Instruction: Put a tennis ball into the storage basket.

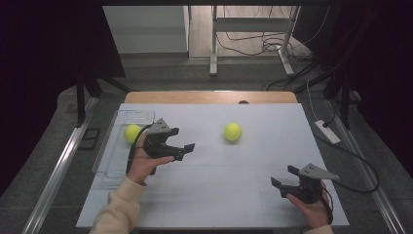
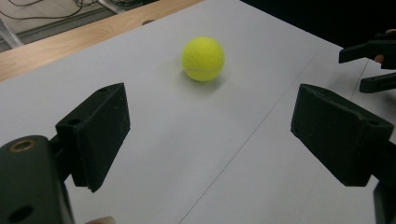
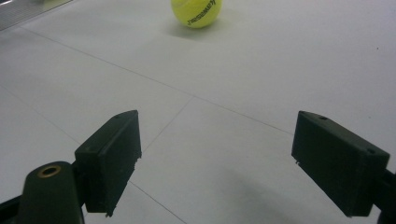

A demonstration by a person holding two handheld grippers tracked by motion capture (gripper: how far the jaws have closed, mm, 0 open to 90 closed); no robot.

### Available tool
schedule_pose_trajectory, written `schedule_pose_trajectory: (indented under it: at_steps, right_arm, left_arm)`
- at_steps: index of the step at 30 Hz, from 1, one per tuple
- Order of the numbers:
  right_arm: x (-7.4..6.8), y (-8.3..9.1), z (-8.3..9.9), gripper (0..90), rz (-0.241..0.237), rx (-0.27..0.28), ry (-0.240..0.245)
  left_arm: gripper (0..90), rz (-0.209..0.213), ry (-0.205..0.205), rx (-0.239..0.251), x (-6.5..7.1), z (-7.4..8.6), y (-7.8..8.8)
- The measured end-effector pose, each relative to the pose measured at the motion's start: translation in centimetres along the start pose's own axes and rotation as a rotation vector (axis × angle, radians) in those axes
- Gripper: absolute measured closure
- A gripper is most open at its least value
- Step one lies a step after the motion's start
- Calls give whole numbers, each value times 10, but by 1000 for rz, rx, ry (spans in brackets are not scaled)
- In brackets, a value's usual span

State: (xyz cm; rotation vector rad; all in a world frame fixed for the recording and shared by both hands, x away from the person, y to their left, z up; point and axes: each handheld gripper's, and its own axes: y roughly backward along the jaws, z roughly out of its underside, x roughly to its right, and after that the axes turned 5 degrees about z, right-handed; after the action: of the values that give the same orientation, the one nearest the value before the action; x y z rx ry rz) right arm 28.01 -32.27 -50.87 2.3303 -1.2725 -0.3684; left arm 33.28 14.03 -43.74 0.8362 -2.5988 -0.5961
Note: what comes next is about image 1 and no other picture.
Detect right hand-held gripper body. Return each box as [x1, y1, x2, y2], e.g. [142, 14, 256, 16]
[280, 163, 341, 205]

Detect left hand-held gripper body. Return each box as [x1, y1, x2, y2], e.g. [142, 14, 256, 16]
[141, 118, 183, 162]

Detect yellow tennis ball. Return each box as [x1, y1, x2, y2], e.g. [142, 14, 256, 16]
[123, 124, 143, 144]
[223, 122, 243, 142]

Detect clear plastic container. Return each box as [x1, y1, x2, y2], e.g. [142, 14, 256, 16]
[92, 109, 157, 183]

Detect person's right hand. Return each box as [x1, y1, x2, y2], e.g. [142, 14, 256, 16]
[285, 180, 331, 229]

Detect person's left hand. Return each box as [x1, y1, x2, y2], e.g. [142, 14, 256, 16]
[126, 135, 175, 186]

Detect wooden table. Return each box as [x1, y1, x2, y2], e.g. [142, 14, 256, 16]
[124, 91, 299, 105]

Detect white power strip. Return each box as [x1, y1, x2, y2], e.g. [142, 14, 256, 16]
[314, 119, 342, 145]

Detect white table mat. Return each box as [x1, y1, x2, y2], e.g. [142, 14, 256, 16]
[76, 102, 350, 228]

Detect black floor plate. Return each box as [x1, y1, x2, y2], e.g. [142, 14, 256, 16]
[78, 128, 102, 151]

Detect black metal stand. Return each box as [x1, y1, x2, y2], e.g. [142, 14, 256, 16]
[323, 71, 355, 131]
[75, 72, 133, 129]

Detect white panel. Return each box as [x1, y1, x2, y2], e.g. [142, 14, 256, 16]
[102, 5, 190, 55]

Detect dark curtain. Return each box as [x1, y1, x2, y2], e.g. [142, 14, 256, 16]
[292, 0, 413, 178]
[0, 0, 128, 198]

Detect black right gripper strap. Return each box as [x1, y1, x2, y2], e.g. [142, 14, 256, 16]
[319, 185, 334, 226]

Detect black gripper strap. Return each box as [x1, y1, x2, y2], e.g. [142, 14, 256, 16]
[125, 124, 154, 176]
[319, 185, 334, 226]

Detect black left gripper strap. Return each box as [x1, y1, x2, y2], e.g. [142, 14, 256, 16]
[125, 124, 154, 176]

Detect aluminium floor rail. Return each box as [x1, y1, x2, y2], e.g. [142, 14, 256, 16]
[325, 98, 407, 234]
[20, 97, 100, 234]

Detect black power cable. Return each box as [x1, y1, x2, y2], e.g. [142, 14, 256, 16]
[313, 110, 381, 194]

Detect white cable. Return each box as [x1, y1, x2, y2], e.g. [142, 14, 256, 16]
[306, 79, 321, 122]

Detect white metal desk frame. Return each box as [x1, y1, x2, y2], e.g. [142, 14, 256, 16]
[208, 5, 302, 78]

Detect tangled black floor cables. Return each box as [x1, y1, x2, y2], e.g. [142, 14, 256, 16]
[215, 5, 335, 94]

